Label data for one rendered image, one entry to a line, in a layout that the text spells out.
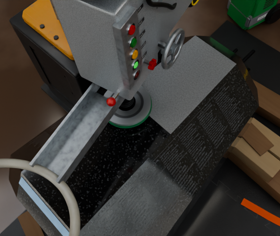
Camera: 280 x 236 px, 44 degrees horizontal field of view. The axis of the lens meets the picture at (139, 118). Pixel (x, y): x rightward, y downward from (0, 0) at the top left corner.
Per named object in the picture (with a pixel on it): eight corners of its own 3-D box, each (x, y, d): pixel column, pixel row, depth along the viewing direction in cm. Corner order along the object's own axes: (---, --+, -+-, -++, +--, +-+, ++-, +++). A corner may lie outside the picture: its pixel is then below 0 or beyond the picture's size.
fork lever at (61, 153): (132, 28, 144) (131, 19, 140) (173, 46, 139) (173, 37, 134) (25, 164, 118) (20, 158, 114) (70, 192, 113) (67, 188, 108)
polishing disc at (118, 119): (142, 131, 143) (142, 130, 142) (94, 119, 147) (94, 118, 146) (156, 89, 152) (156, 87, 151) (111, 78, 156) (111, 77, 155)
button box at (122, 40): (136, 69, 114) (128, 4, 89) (143, 72, 113) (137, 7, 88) (123, 87, 111) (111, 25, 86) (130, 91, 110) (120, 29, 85)
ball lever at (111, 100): (117, 88, 119) (116, 83, 116) (125, 92, 118) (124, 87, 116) (105, 105, 117) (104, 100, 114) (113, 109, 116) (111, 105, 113)
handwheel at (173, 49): (162, 39, 132) (162, 10, 119) (185, 49, 129) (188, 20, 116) (142, 68, 127) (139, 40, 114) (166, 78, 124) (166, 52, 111)
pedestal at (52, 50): (40, 88, 267) (0, 19, 201) (102, 37, 286) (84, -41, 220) (99, 141, 243) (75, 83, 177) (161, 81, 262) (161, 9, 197)
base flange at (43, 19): (20, 18, 200) (17, 12, 196) (83, -28, 215) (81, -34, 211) (76, 64, 183) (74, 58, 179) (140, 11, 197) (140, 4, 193)
